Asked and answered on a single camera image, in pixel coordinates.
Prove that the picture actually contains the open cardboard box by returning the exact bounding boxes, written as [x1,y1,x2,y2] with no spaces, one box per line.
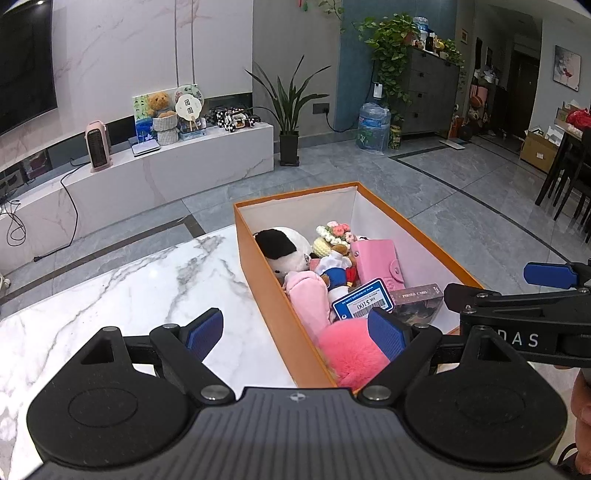
[520,128,562,174]

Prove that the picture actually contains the black heater power cable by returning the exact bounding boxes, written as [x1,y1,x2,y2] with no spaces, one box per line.
[32,159,89,262]

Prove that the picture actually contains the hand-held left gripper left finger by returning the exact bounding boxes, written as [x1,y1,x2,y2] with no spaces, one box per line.
[73,307,235,407]

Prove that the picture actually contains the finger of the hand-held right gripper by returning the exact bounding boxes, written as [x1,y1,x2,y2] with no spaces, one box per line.
[523,261,591,289]
[443,283,591,315]

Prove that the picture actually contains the flower wall picture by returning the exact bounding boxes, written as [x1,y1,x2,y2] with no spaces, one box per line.
[553,45,582,91]

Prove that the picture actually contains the white panda plush striped ear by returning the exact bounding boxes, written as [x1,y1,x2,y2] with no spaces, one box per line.
[253,226,315,289]

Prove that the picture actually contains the person's right hand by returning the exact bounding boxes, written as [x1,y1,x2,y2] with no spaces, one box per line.
[570,368,591,419]

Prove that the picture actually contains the dark dining table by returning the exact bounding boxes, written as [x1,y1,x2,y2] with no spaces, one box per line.
[535,122,591,243]

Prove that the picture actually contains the blue water jug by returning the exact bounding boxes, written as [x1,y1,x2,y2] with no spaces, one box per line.
[356,102,392,156]

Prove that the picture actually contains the grey drawer cabinet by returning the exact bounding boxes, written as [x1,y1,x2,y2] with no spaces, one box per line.
[401,45,463,137]

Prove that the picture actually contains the white marble tv console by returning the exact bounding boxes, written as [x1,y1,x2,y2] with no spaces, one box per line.
[0,122,276,278]

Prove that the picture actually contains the green pothos plant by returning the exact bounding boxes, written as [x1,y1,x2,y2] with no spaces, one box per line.
[357,13,419,112]

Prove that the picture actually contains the small dark red box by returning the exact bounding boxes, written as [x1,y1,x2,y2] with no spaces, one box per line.
[23,154,47,181]

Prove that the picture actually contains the crochet bunny doll with flowers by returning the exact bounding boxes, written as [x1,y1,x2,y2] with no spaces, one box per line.
[311,221,370,260]

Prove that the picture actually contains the orange cardboard box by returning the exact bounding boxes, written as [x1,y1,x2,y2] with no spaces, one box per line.
[233,181,486,394]

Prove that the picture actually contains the pink fluffy pompom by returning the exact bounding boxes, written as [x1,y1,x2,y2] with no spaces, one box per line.
[317,318,393,393]

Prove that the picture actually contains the black wall television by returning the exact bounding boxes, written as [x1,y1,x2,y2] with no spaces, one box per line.
[0,0,59,137]

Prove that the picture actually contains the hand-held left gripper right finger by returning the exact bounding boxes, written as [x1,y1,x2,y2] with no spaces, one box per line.
[358,307,519,407]

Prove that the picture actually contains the brown bear doll sailor outfit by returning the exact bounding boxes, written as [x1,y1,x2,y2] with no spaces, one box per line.
[309,244,360,304]

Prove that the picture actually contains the pink space heater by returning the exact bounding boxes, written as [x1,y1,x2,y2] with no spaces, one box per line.
[84,120,113,174]

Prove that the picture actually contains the long leaf potted plant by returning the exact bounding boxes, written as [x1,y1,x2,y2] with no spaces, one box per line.
[244,55,331,167]

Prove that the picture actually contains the pink snap card wallet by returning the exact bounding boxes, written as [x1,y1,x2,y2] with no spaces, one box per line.
[350,239,406,289]

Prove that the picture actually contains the hanging vine plant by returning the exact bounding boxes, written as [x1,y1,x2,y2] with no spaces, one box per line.
[302,0,345,33]

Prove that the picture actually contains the green and blue painting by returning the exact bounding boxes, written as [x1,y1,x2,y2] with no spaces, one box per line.
[132,92,160,144]

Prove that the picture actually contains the black white checkered toy car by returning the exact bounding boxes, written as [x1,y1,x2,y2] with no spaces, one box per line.
[208,106,263,134]

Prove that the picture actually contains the brown teddy bear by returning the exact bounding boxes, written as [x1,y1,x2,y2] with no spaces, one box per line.
[146,92,177,119]

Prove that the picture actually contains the tangled router cables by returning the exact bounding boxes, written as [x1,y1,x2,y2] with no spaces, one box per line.
[0,198,29,248]

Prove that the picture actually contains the round white fan on stand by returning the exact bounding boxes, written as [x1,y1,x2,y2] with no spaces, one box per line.
[174,83,206,133]

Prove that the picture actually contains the dark photo card box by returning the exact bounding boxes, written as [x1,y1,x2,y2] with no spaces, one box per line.
[387,282,445,326]

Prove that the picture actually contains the pink plush toy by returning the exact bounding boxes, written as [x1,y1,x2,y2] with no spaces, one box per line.
[282,270,341,345]

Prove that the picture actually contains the black socket cable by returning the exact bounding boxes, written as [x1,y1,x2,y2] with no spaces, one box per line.
[325,113,359,135]

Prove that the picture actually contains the red bag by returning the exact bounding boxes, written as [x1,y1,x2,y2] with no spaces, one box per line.
[565,108,591,130]

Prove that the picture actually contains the blue barcode card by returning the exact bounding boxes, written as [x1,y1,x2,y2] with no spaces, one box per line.
[331,276,396,320]

